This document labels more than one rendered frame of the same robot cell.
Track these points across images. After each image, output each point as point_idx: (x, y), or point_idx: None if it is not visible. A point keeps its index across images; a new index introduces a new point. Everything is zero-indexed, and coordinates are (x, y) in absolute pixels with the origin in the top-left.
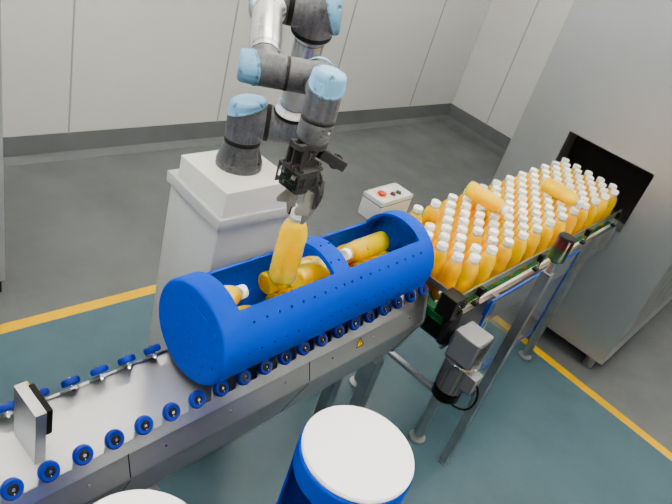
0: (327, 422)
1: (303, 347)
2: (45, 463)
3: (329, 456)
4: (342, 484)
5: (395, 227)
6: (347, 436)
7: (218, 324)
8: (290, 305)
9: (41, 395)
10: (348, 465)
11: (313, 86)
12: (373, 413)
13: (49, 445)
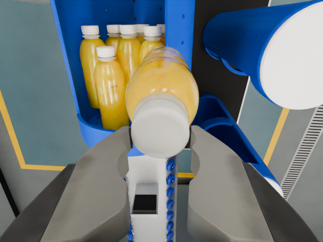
0: (275, 65)
1: None
2: (168, 197)
3: (296, 89)
4: (318, 98)
5: None
6: (299, 60)
7: None
8: (181, 44)
9: (143, 211)
10: (314, 82)
11: None
12: (308, 11)
13: (151, 179)
